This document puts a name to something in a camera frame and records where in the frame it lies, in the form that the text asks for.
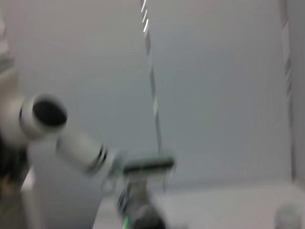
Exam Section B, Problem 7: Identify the clear green-label water bottle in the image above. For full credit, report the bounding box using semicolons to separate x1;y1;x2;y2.
273;201;302;229

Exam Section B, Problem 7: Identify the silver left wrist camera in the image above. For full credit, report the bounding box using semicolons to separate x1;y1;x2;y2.
122;155;177;177

